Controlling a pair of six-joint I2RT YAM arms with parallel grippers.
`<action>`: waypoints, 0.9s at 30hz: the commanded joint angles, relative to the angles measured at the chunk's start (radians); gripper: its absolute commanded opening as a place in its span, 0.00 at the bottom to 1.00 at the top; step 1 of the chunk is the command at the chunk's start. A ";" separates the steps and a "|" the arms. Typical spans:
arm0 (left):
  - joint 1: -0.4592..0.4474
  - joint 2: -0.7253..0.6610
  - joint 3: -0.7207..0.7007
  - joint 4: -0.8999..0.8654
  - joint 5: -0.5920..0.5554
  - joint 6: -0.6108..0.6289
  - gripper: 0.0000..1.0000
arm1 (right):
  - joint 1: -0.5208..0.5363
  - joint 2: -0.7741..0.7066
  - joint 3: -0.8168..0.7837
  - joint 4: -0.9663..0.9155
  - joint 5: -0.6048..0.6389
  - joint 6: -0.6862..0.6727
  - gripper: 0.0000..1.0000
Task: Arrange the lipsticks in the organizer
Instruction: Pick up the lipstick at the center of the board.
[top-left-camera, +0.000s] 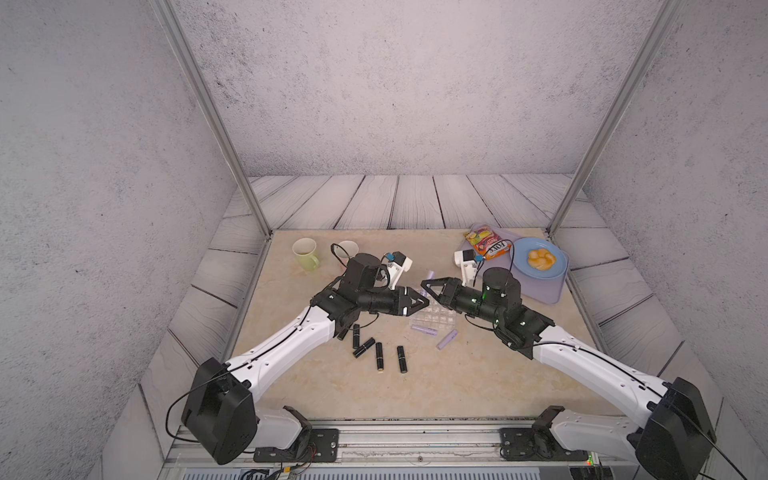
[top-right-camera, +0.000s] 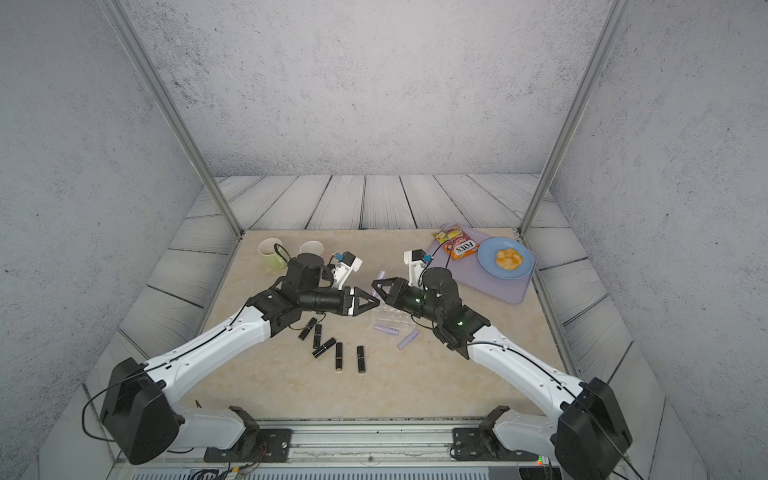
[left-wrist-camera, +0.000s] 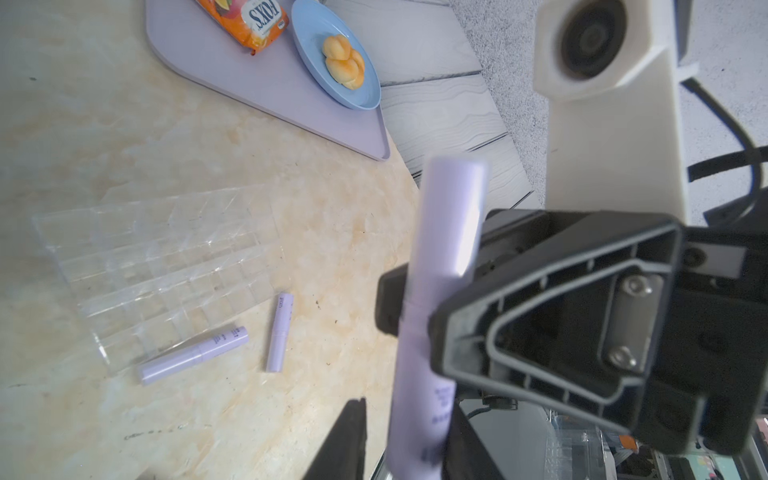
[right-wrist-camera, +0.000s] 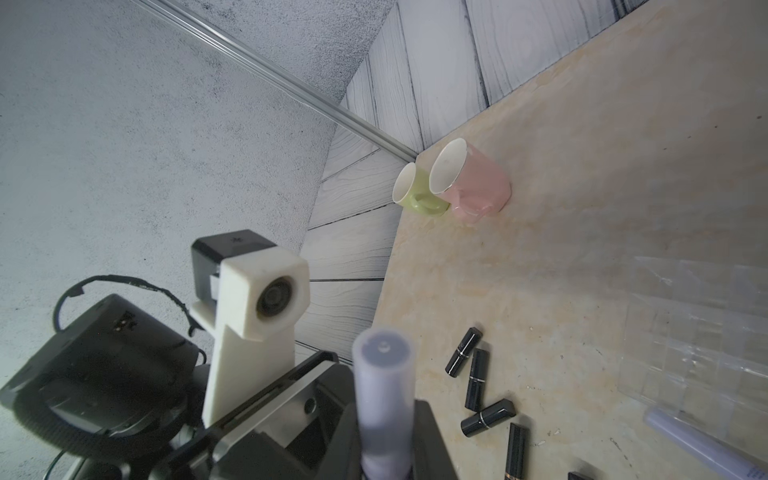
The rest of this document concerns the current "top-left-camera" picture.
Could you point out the right frame post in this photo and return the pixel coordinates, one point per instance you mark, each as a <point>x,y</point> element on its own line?
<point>642,62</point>

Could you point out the left frame post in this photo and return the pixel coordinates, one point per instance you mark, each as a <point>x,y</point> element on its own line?
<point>185,56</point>

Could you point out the aluminium rail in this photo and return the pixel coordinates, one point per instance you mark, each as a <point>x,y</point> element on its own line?
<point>442,447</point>

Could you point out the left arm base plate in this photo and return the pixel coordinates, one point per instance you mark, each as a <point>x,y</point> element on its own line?
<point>311,446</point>

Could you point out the frame post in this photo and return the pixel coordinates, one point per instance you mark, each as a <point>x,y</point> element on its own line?
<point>185,56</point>
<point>642,62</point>

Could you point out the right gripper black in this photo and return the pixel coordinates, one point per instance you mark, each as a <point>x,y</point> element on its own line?
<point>451,292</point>

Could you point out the blue plate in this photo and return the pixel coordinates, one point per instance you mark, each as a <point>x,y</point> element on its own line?
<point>521,248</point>

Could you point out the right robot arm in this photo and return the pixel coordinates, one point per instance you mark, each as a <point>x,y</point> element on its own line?
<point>663,426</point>

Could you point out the orange snack packet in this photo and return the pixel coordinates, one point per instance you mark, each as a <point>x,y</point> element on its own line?
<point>486,242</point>

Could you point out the pink mug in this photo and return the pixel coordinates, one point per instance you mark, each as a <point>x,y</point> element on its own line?
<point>345,250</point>

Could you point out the bread roll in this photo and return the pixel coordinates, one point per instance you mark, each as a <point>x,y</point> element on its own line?
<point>541,259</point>

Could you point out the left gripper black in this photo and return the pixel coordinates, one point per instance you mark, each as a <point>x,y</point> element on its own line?
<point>400,300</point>

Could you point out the purple lipstick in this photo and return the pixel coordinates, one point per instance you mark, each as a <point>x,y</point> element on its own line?
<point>425,330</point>
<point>425,286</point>
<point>447,339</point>

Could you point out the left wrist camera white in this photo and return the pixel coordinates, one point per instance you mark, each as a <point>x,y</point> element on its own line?
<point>397,264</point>

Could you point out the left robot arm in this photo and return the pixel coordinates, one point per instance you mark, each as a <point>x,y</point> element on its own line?
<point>221,408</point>

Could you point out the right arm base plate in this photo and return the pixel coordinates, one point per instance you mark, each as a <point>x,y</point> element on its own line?
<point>529,444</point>

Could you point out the clear acrylic lipstick organizer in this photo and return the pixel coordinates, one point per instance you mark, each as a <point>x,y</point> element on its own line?
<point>435,317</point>

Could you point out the green mug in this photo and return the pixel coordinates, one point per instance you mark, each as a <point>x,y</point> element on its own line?
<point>304,250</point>

